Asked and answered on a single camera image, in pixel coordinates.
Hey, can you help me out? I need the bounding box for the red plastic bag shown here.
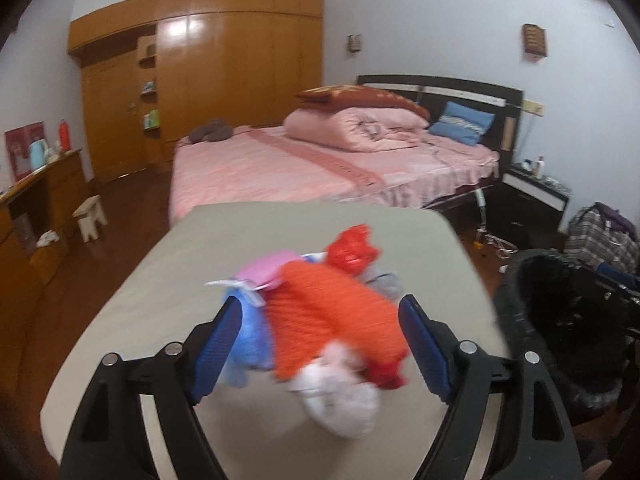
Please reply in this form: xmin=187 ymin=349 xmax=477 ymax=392
xmin=326 ymin=224 xmax=380 ymax=276

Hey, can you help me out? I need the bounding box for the blue pillow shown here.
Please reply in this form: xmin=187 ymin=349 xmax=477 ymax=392
xmin=428 ymin=101 xmax=495 ymax=146

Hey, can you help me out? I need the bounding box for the red cloth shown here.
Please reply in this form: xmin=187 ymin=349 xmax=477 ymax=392
xmin=362 ymin=353 xmax=407 ymax=390

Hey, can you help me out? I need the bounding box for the grey crumpled cloth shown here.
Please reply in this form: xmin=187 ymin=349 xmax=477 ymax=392
xmin=358 ymin=264 xmax=404 ymax=304

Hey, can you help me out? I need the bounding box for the wooden wall lamp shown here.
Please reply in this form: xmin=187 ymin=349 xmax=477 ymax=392
xmin=522 ymin=24 xmax=548 ymax=58

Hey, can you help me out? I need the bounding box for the black trash bin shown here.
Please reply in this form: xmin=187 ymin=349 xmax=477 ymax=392
xmin=494 ymin=249 xmax=639 ymax=426

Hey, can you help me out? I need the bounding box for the light blue kettle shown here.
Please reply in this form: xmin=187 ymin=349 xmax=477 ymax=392
xmin=29 ymin=139 xmax=49 ymax=171

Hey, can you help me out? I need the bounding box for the pink face mask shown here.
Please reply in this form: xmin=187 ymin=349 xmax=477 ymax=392
xmin=234 ymin=250 xmax=300 ymax=290

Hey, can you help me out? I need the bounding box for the black headboard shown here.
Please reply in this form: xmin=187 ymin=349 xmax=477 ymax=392
xmin=356 ymin=74 xmax=524 ymax=174

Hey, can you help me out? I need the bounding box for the small white stool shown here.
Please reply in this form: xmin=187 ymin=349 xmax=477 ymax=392
xmin=73 ymin=195 xmax=108 ymax=243

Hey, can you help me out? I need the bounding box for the small wall lamp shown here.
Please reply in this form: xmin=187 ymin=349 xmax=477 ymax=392
xmin=347 ymin=35 xmax=362 ymax=54

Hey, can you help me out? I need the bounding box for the black white nightstand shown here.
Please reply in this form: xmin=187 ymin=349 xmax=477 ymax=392
xmin=487 ymin=165 xmax=570 ymax=250

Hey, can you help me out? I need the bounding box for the white tissue ball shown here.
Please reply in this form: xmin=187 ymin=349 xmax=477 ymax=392
xmin=286 ymin=340 xmax=380 ymax=440

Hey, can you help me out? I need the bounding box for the folded pink quilt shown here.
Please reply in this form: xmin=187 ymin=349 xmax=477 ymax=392
xmin=283 ymin=107 xmax=428 ymax=153

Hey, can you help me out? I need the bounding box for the plaid bag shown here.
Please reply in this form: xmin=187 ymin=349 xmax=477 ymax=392
xmin=564 ymin=202 xmax=639 ymax=274

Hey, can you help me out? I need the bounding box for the dark red folded blanket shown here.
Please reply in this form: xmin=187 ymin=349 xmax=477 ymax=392
xmin=295 ymin=84 xmax=431 ymax=120

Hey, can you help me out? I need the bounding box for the pink bed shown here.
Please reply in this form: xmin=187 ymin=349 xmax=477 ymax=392
xmin=168 ymin=127 xmax=499 ymax=224

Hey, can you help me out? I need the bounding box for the red box on cabinet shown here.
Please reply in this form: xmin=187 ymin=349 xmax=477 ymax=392
xmin=4 ymin=122 xmax=46 ymax=182

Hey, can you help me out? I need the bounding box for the wooden wardrobe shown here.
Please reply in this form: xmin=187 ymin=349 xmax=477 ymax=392
xmin=67 ymin=0 xmax=324 ymax=182

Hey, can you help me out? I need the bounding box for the wooden side cabinet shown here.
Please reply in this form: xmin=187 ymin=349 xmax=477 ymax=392
xmin=1 ymin=151 xmax=90 ymax=332

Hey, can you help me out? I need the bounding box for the red thermos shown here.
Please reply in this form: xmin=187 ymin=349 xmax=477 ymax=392
xmin=58 ymin=119 xmax=72 ymax=153

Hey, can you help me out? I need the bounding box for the orange mesh net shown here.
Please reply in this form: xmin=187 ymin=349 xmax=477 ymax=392
xmin=266 ymin=260 xmax=409 ymax=380

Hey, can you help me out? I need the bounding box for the white bottle on nightstand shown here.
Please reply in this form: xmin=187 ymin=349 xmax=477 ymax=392
xmin=534 ymin=156 xmax=544 ymax=179

